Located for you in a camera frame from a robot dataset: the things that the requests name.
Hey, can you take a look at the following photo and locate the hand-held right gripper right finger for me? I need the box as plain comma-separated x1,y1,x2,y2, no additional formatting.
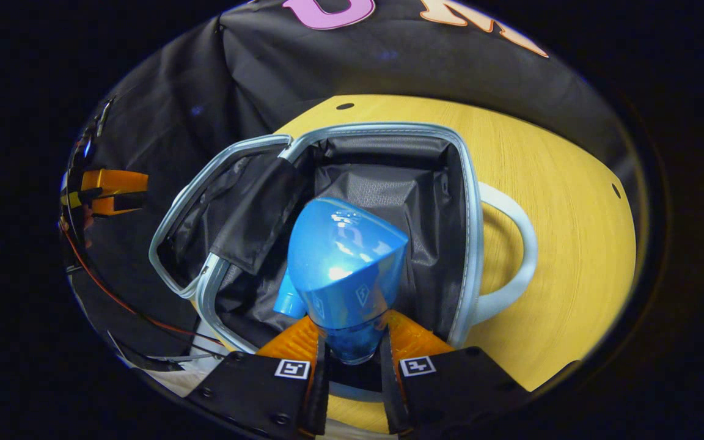
379,310,533,438

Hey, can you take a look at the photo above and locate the blue skin care tube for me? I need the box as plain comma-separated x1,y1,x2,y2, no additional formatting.
287,196,409,365

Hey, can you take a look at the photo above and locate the red cable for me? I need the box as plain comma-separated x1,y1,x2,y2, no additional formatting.
59,217,224,346

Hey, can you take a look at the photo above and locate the person's white clothing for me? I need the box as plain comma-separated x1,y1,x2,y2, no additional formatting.
144,351,227,401

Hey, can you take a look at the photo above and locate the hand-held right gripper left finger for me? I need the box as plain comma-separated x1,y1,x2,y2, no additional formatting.
186,315,328,438

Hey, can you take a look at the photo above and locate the light blue cloud-shaped suitcase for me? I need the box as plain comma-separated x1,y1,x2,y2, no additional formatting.
148,122,539,404

